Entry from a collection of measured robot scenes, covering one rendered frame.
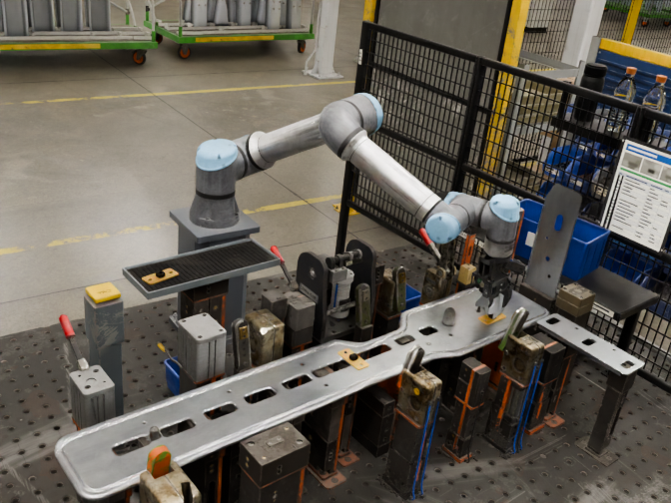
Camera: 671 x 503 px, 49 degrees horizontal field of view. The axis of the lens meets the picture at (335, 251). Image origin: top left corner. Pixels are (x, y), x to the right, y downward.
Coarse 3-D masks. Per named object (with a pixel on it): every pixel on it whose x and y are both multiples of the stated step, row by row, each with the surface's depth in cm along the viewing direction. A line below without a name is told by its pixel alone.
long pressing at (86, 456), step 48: (384, 336) 190; (432, 336) 194; (480, 336) 196; (240, 384) 167; (336, 384) 171; (96, 432) 148; (144, 432) 150; (192, 432) 151; (240, 432) 153; (96, 480) 137
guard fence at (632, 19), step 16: (640, 0) 602; (656, 0) 619; (528, 16) 541; (560, 16) 560; (560, 32) 568; (624, 32) 616; (656, 48) 649; (656, 64) 660; (512, 160) 599; (528, 160) 611
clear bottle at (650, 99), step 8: (656, 80) 219; (664, 80) 217; (656, 88) 219; (664, 88) 219; (648, 96) 220; (656, 96) 219; (664, 96) 219; (648, 104) 220; (656, 104) 219; (664, 104) 220; (656, 128) 223
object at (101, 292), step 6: (108, 282) 170; (90, 288) 166; (96, 288) 167; (102, 288) 167; (108, 288) 167; (114, 288) 168; (90, 294) 165; (96, 294) 164; (102, 294) 165; (108, 294) 165; (114, 294) 166; (120, 294) 166; (96, 300) 163; (102, 300) 164
